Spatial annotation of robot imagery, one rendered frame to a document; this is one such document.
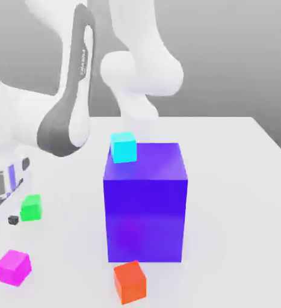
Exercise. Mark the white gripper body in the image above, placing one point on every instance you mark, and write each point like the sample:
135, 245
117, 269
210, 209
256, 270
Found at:
12, 204

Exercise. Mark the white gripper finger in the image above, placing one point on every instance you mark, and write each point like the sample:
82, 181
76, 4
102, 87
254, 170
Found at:
13, 220

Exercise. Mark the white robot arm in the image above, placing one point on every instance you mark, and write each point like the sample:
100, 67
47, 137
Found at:
142, 72

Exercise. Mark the small green cube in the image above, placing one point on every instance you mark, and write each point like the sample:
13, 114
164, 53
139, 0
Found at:
31, 208

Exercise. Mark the small magenta cube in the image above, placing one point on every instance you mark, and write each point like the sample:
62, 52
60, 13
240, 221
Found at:
13, 268

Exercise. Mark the small cyan cube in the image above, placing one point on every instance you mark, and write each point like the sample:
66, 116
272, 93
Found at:
123, 149

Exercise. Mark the small orange cube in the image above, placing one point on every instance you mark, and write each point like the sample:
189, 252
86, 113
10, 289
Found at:
130, 284

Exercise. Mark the large blue box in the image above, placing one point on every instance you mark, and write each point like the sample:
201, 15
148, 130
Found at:
145, 211

